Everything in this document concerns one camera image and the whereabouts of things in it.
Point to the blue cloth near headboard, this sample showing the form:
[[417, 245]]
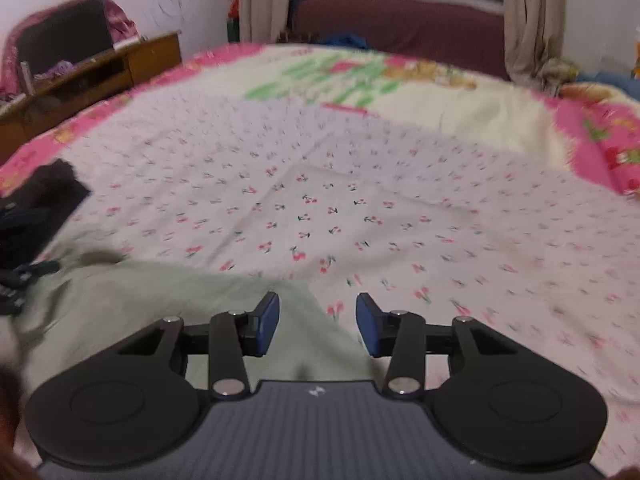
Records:
[[630, 86]]

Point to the black television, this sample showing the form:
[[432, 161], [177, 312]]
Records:
[[72, 34]]

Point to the pink cloth over television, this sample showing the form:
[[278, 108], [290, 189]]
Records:
[[118, 24]]

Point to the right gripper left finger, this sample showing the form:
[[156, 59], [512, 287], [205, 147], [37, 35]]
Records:
[[232, 336]]

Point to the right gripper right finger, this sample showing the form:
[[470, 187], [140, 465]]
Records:
[[398, 335]]

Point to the wooden tv cabinet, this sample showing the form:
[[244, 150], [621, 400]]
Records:
[[92, 81]]

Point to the beige right curtain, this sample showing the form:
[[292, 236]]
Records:
[[533, 35]]

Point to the black folded garment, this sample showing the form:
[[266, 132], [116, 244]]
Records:
[[33, 213]]

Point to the pink yellow cartoon quilt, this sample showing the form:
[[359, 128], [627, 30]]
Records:
[[589, 129]]

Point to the maroon sofa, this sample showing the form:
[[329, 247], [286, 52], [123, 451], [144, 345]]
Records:
[[447, 33]]

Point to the cherry print bed sheet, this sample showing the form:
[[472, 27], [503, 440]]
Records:
[[199, 204]]

